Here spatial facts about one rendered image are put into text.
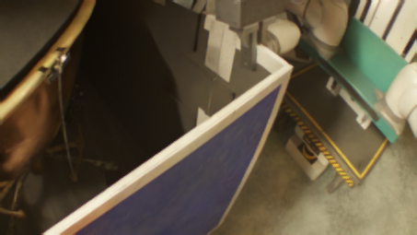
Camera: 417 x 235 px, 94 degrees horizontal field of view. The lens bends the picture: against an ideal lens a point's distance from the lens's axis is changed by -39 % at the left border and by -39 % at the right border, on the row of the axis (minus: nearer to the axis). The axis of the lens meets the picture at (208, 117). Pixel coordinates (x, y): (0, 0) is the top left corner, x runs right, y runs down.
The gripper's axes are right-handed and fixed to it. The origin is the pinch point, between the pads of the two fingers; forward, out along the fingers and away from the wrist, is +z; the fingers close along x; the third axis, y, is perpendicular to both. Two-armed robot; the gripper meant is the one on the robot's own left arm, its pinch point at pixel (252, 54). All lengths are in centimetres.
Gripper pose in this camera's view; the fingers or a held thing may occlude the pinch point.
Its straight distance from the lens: 50.0
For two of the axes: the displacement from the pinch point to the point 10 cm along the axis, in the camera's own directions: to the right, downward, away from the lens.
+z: 0.2, 7.2, 7.0
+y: -7.0, -4.9, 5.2
